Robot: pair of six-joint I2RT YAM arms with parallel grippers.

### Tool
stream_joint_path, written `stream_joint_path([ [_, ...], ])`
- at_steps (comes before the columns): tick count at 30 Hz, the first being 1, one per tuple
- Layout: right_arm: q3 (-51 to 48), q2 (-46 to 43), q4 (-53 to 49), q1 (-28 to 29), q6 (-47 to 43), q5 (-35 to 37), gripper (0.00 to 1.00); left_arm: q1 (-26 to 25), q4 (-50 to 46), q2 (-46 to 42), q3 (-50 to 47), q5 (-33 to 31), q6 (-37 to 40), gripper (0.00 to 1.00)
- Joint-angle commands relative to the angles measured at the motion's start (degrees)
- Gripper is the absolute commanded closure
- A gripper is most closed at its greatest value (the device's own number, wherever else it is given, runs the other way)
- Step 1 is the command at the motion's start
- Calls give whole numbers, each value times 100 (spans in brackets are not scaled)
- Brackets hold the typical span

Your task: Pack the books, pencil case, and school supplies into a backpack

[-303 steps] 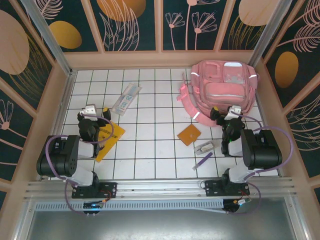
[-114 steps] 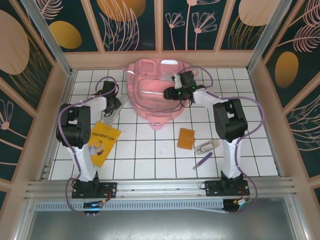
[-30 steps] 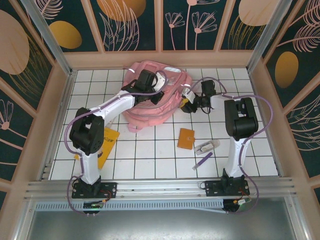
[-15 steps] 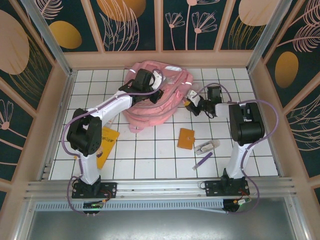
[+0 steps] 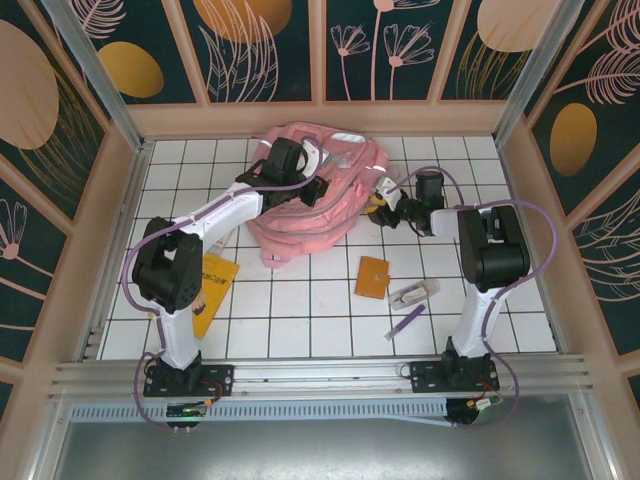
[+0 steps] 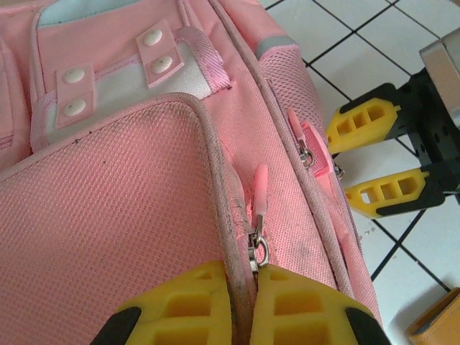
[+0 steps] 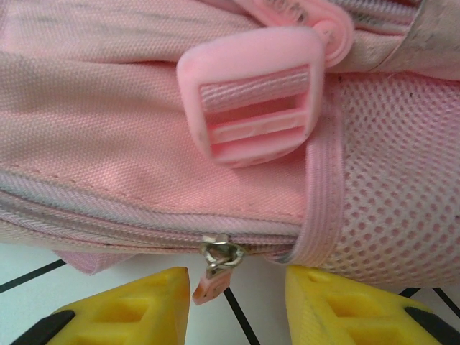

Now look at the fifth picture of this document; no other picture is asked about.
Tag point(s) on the pink backpack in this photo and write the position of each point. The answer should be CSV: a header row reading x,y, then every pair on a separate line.
x,y
320,225

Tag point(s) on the orange wallet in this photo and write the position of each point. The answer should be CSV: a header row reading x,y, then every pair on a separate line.
x,y
371,277

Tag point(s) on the small clear plastic case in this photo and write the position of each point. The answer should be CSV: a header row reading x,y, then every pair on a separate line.
x,y
414,295

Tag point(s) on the yellow book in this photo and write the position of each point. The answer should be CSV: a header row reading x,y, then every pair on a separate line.
x,y
215,295

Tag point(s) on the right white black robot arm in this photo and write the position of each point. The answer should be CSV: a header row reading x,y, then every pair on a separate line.
x,y
475,320

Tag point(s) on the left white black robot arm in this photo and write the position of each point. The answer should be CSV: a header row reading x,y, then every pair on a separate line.
x,y
225,215

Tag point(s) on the purple pen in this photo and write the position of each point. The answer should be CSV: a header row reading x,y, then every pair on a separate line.
x,y
405,322

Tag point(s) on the small circuit board with LED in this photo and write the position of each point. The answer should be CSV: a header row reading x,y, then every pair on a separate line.
x,y
475,406
185,411

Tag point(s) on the grey metal sheet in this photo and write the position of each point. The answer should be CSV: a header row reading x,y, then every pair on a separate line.
x,y
320,450

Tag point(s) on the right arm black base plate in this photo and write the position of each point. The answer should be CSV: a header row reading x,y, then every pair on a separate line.
x,y
425,377

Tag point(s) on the aluminium frame post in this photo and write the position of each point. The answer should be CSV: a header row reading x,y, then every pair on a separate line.
x,y
534,65
100,80

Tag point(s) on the aluminium mounting rail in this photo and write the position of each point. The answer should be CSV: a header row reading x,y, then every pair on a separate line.
x,y
320,372

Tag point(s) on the aluminium side rail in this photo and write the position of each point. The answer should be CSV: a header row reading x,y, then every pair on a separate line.
x,y
117,240

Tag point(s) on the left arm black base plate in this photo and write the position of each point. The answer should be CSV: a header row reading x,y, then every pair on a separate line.
x,y
220,380

